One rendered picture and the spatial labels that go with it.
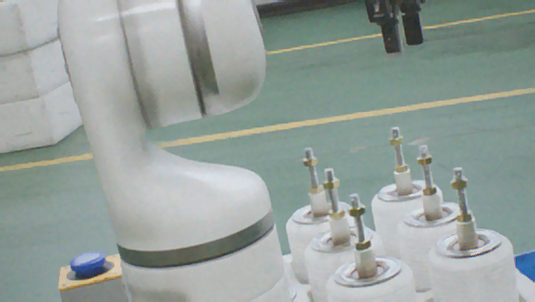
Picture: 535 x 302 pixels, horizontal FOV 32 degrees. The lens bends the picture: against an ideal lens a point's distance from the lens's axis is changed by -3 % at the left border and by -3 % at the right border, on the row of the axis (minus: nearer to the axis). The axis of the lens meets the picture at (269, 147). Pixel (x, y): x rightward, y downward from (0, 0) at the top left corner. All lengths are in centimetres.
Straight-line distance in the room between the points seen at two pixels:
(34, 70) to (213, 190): 300
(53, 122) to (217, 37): 306
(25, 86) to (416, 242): 253
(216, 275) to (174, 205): 4
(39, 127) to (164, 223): 303
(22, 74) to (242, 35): 303
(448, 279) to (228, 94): 58
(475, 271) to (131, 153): 59
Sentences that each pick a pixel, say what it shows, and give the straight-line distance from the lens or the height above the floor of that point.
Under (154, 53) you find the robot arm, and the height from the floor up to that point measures 58.
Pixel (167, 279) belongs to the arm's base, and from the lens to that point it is 51.
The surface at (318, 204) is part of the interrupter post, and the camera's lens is 124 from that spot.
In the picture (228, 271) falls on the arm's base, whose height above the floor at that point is 46.
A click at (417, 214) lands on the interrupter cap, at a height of 25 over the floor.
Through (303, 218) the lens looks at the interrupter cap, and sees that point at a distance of 124.
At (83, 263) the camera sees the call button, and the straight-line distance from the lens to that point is 102.
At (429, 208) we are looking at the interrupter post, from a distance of 115.
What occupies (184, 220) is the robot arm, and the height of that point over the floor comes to 50.
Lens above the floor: 64
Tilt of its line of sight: 14 degrees down
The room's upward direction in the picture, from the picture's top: 12 degrees counter-clockwise
